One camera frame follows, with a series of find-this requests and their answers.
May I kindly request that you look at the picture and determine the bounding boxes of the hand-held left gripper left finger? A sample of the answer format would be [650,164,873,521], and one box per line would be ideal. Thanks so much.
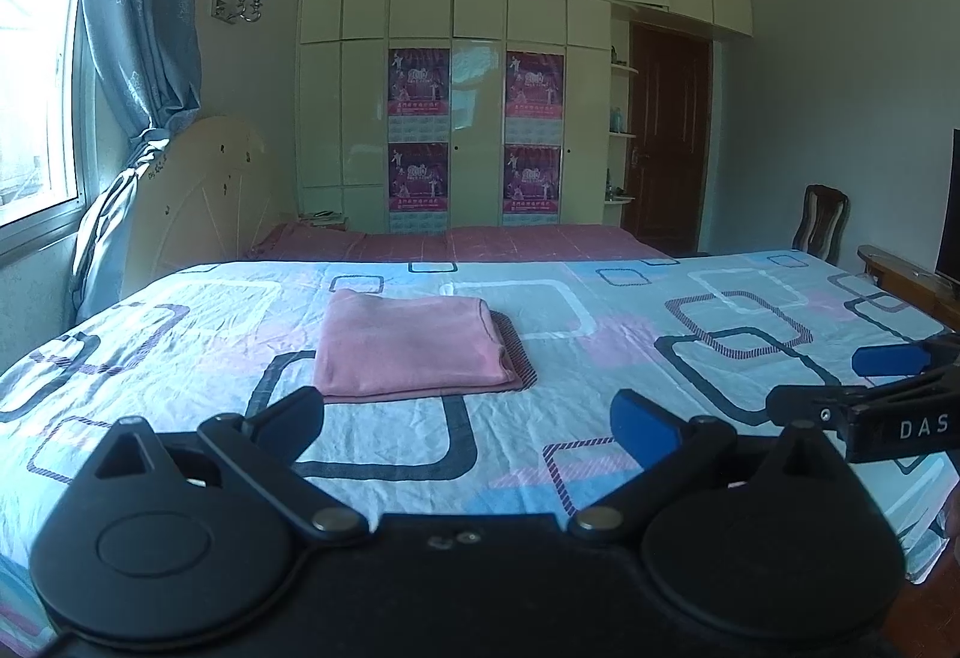
[91,386,370,545]

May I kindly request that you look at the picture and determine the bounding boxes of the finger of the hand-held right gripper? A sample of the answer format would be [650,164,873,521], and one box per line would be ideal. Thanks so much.
[766,369,960,434]
[853,333,960,378]

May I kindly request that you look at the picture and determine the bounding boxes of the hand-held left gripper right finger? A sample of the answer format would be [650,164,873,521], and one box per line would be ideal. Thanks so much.
[568,389,852,543]

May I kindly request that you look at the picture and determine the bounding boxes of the pink sweatshirt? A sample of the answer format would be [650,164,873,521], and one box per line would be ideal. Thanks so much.
[313,288,537,400]

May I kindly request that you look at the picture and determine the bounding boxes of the patterned bed sheet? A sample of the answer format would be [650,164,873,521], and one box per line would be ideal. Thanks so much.
[0,250,960,629]

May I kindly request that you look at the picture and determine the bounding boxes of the dark wooden chair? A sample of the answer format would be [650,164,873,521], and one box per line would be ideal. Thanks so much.
[791,184,851,265]

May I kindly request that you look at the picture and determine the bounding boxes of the black television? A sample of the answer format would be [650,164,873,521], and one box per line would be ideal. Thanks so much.
[936,128,960,288]

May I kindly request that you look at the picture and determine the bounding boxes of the cream headboard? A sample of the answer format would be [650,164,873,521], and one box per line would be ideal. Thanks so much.
[124,116,282,288]

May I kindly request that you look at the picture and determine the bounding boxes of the white corner shelves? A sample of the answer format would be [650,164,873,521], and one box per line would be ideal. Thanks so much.
[604,38,640,209]

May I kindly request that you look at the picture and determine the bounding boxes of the brown wooden door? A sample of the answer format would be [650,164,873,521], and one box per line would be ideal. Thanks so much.
[621,22,713,256]

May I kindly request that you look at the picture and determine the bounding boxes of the window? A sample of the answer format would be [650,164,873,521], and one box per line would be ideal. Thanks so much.
[0,0,98,254]

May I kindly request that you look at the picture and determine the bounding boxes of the wall poster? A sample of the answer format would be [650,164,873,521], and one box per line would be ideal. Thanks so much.
[505,52,565,143]
[502,145,562,225]
[388,142,449,231]
[388,49,451,141]

